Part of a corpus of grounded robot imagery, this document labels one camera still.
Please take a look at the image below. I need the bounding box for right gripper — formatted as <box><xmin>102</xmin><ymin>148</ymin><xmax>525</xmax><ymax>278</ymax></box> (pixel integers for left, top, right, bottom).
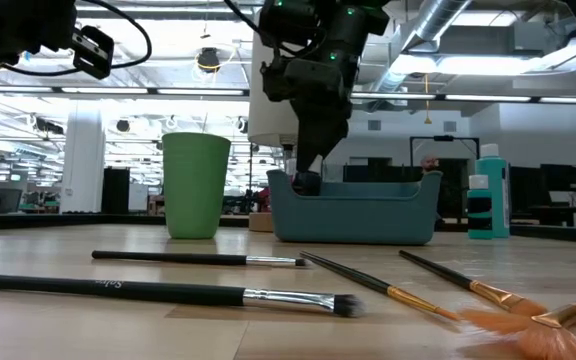
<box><xmin>260</xmin><ymin>47</ymin><xmax>362</xmax><ymax>174</ymax></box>

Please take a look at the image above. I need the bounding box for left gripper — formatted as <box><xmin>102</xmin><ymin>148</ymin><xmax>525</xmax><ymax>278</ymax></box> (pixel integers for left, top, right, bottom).
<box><xmin>0</xmin><ymin>0</ymin><xmax>115</xmax><ymax>92</ymax></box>

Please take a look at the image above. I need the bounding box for small paint bottle black label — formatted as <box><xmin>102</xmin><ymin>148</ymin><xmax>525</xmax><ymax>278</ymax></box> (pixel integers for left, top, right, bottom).
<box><xmin>292</xmin><ymin>171</ymin><xmax>322</xmax><ymax>197</ymax></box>

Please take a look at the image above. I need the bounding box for thin pointed brush gold ferrule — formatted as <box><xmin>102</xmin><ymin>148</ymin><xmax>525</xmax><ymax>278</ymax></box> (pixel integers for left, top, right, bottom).
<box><xmin>299</xmin><ymin>250</ymin><xmax>462</xmax><ymax>322</ymax></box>

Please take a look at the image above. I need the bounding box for large teal paint bottle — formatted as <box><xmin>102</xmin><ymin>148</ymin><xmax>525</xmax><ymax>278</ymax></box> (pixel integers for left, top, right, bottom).
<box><xmin>474</xmin><ymin>143</ymin><xmax>511</xmax><ymax>239</ymax></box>

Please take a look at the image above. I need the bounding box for orange brush gold ferrule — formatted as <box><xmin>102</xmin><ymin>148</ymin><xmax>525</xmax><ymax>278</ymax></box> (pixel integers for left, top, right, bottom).
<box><xmin>398</xmin><ymin>249</ymin><xmax>549</xmax><ymax>317</ymax></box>

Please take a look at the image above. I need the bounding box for black brush silver ferrule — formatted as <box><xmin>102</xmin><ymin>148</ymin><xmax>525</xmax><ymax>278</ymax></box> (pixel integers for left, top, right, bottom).
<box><xmin>91</xmin><ymin>249</ymin><xmax>309</xmax><ymax>268</ymax></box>

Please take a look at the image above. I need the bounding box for black brush with white print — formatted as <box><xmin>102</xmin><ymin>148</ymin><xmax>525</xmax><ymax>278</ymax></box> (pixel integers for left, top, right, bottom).
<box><xmin>0</xmin><ymin>274</ymin><xmax>364</xmax><ymax>319</ymax></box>

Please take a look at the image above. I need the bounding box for orange fan brush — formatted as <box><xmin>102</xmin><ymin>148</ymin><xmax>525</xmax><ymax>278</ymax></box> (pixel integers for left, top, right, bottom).
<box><xmin>457</xmin><ymin>288</ymin><xmax>576</xmax><ymax>360</ymax></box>

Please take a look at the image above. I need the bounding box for teal plastic bin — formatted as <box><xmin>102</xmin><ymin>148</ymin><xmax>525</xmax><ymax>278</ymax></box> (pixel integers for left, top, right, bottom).
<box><xmin>266</xmin><ymin>168</ymin><xmax>443</xmax><ymax>246</ymax></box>

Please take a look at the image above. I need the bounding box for long ceiling light bar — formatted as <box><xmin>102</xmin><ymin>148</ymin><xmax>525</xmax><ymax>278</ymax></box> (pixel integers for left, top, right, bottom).
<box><xmin>0</xmin><ymin>85</ymin><xmax>249</xmax><ymax>97</ymax></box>
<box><xmin>350</xmin><ymin>92</ymin><xmax>576</xmax><ymax>105</ymax></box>

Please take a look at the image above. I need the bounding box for person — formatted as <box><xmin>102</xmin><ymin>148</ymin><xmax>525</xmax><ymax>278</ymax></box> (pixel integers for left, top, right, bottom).
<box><xmin>420</xmin><ymin>153</ymin><xmax>442</xmax><ymax>176</ymax></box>

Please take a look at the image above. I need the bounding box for green plastic cup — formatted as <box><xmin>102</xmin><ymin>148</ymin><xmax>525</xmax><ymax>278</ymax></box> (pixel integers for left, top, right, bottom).
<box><xmin>161</xmin><ymin>131</ymin><xmax>232</xmax><ymax>240</ymax></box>

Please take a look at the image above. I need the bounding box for white round pillar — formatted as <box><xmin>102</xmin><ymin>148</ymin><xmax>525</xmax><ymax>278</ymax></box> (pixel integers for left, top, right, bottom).
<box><xmin>59</xmin><ymin>107</ymin><xmax>107</xmax><ymax>215</ymax></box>

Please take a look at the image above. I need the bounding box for black cabinet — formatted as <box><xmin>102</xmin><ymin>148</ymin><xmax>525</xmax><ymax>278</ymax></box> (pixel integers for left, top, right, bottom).
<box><xmin>100</xmin><ymin>166</ymin><xmax>131</xmax><ymax>215</ymax></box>

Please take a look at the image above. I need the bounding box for dark desk monitor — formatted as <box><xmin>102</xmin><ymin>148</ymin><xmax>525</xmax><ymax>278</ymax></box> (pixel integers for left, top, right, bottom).
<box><xmin>540</xmin><ymin>163</ymin><xmax>576</xmax><ymax>194</ymax></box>

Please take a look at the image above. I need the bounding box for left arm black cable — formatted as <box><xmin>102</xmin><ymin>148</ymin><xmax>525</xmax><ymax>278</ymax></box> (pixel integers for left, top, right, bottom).
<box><xmin>0</xmin><ymin>0</ymin><xmax>153</xmax><ymax>77</ymax></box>

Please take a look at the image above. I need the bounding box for yellow hanging cord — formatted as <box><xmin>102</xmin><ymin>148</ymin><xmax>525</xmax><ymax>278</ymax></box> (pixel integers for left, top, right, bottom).
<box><xmin>422</xmin><ymin>73</ymin><xmax>433</xmax><ymax>126</ymax></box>

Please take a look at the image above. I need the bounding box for black metal frame stand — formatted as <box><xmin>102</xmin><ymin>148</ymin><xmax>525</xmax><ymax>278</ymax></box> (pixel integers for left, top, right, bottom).
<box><xmin>409</xmin><ymin>134</ymin><xmax>481</xmax><ymax>174</ymax></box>

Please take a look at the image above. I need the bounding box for black ceiling camera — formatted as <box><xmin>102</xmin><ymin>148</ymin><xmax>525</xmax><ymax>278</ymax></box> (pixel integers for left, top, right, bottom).
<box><xmin>196</xmin><ymin>47</ymin><xmax>222</xmax><ymax>74</ymax></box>

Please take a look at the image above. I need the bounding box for silver ventilation duct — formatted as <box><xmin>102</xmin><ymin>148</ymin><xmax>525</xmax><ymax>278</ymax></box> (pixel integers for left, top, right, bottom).
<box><xmin>367</xmin><ymin>0</ymin><xmax>474</xmax><ymax>96</ymax></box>

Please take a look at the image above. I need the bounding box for black aluminium table frame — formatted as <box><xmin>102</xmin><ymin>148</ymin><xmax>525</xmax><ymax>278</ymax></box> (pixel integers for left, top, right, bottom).
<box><xmin>0</xmin><ymin>209</ymin><xmax>576</xmax><ymax>246</ymax></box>

